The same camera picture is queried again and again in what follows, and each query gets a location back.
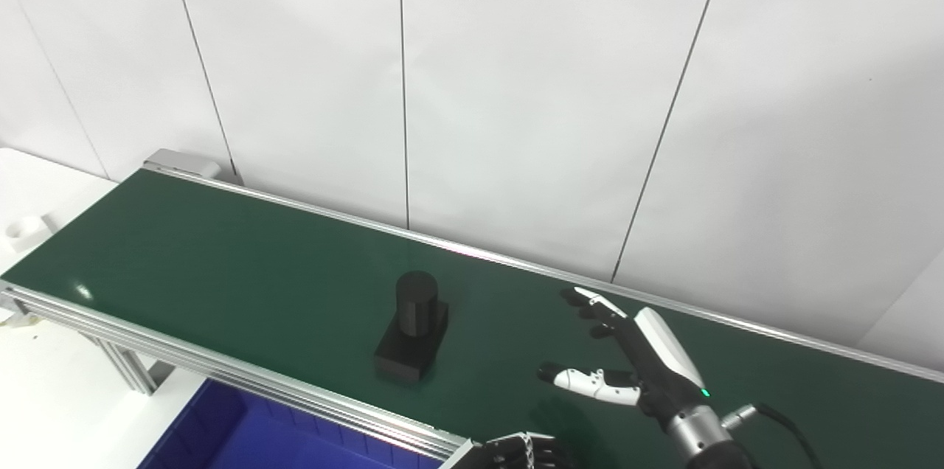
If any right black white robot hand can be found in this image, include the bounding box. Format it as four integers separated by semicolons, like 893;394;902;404
537;286;738;466

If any green conveyor belt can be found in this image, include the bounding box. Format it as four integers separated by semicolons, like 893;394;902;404
0;168;944;469
0;148;944;469

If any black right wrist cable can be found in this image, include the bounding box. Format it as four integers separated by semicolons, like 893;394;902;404
719;403;827;469

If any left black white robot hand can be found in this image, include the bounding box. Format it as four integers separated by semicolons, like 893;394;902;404
442;432;572;469

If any black cylinder-on-block part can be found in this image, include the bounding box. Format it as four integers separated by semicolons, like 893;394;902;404
373;270;451;383

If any blue plastic bin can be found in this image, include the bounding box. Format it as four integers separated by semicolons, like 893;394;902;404
136;379;443;469

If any white round holder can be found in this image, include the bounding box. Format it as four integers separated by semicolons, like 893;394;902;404
4;215;56;252

